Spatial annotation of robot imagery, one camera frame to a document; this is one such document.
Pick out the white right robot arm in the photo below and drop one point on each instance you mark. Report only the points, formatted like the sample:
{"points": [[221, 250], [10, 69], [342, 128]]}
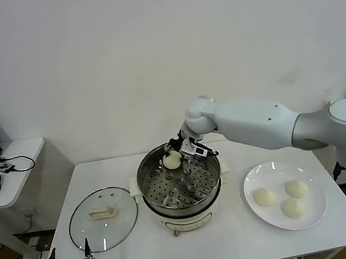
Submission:
{"points": [[257, 123]]}

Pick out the white steamed baozi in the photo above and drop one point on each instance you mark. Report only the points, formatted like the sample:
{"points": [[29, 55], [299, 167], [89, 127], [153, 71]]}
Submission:
{"points": [[264, 197], [172, 162], [296, 188], [293, 208]]}

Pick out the round glass lid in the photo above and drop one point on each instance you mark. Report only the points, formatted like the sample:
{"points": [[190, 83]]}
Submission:
{"points": [[87, 228]]}

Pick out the small black usb hub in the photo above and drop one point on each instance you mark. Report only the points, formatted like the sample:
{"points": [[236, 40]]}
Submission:
{"points": [[4, 168]]}

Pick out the stainless steel steamer basket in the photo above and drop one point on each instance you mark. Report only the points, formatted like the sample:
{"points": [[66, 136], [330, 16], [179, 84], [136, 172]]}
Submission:
{"points": [[183, 199]]}

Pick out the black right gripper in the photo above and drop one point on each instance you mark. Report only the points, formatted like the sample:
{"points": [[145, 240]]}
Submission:
{"points": [[178, 141]]}

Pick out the white side table with mouse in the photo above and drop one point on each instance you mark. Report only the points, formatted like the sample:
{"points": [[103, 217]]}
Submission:
{"points": [[23, 152]]}

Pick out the white round plate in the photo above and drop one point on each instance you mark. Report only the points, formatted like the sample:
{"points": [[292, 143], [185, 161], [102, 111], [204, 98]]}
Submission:
{"points": [[316, 209]]}

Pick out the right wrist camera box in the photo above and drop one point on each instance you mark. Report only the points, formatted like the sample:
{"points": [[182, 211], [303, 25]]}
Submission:
{"points": [[195, 149]]}

